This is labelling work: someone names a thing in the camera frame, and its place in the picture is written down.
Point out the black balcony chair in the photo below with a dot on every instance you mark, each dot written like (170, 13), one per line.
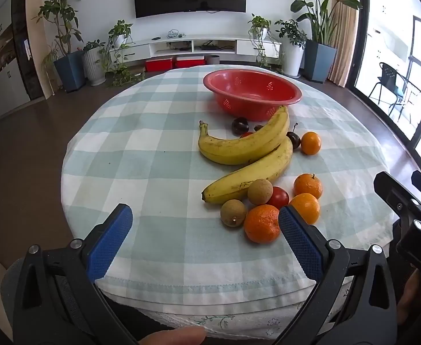
(388, 79)

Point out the person's right hand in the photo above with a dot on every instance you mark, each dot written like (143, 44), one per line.
(410, 291)

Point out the bushy schefflera plant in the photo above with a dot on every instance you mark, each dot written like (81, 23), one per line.
(291, 30)

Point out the curved banana with long stem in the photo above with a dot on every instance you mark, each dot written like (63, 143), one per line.
(246, 147)

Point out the red plastic colander bowl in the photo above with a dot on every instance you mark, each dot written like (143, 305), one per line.
(252, 90)

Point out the large orange mandarin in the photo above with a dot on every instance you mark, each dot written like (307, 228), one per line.
(262, 224)

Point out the red tomato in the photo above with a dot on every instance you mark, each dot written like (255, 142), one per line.
(246, 134)
(279, 197)

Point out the small brown dried fruit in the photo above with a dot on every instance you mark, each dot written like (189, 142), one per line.
(259, 127)

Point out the balcony glass table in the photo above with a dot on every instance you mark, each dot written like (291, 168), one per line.
(417, 90)

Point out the tall white round planter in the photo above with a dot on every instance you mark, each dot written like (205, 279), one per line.
(292, 57)

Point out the green checked tablecloth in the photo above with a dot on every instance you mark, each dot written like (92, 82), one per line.
(153, 158)

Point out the white embroidered undercloth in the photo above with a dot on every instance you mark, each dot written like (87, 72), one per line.
(239, 321)

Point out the dark tall cabinet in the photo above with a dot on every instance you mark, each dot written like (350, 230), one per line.
(25, 32)

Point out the tall leafy tree plant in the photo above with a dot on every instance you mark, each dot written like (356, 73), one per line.
(61, 14)

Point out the grey cloth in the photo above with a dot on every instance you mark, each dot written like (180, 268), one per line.
(11, 287)

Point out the white television cabinet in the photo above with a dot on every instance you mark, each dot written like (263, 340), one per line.
(196, 45)

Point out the small grey pot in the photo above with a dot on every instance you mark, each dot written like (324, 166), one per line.
(213, 59)

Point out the person's left hand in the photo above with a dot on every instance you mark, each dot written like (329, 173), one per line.
(174, 336)

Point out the white ribbed planter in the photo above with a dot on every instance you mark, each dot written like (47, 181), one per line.
(94, 67)

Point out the blue square planter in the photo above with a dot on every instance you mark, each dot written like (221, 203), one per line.
(70, 72)

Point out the beige curtain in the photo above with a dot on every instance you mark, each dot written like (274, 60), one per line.
(345, 25)

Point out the white wall cabinets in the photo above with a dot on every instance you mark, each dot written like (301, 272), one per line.
(2, 75)

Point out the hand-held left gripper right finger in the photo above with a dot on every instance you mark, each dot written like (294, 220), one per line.
(300, 244)

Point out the dark plum with stem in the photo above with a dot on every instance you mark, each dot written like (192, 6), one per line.
(294, 140)

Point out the sliding glass door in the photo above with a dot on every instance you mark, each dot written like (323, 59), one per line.
(408, 61)

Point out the brown longan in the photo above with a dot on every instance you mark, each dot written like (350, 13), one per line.
(260, 191)
(233, 213)

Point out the small plant in ribbed planter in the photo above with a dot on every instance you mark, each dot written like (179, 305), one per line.
(92, 45)

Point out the yellow spotted banana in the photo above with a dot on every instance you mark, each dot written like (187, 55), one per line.
(253, 176)

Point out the large bird of paradise plant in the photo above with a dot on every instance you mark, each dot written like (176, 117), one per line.
(320, 10)

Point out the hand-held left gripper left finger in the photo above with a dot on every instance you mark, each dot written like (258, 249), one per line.
(111, 244)

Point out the trailing pothos plant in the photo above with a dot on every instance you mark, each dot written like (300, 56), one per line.
(259, 23)
(120, 30)

